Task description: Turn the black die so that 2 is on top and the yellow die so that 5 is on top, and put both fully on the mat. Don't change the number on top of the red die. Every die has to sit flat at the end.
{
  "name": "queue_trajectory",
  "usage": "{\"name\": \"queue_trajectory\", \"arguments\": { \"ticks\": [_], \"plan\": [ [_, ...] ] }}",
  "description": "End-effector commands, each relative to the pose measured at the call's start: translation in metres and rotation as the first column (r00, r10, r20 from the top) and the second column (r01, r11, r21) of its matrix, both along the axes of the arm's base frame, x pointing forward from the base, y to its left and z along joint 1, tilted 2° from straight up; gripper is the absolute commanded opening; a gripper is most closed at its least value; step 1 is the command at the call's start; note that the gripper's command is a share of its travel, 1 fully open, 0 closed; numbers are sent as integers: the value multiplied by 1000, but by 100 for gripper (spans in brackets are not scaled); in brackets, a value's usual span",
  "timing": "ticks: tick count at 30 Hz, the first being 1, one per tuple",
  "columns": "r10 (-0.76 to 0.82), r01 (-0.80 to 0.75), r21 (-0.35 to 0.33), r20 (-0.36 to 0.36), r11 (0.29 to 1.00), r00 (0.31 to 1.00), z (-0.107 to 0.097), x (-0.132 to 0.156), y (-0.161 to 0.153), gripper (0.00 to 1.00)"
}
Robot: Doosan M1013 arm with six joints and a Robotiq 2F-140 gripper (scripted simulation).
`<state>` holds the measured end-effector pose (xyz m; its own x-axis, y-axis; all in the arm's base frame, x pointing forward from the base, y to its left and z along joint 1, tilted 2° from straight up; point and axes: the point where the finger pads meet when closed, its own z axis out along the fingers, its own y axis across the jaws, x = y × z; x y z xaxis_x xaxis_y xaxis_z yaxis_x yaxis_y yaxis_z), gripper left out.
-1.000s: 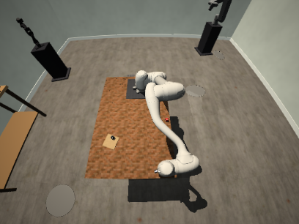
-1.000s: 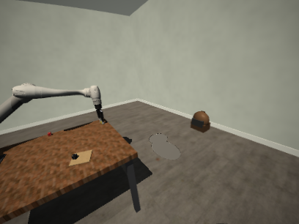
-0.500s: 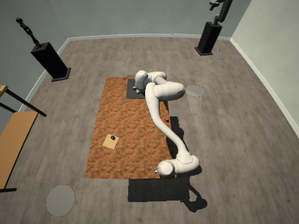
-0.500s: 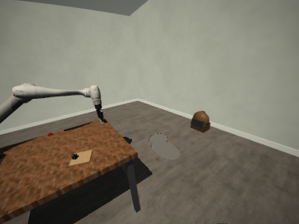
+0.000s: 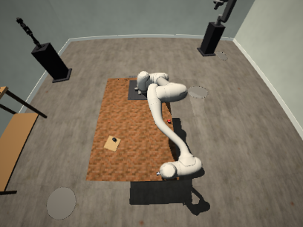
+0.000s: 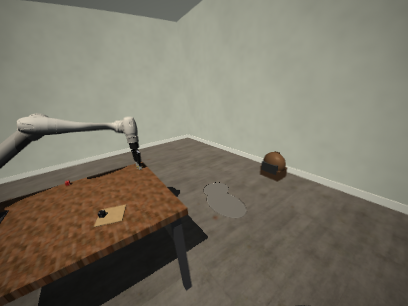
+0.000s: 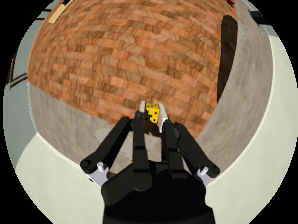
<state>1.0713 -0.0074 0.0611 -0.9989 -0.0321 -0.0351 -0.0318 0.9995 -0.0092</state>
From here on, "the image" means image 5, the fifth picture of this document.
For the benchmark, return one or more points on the tan square mat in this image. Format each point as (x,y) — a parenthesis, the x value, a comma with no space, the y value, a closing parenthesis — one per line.
(112,145)

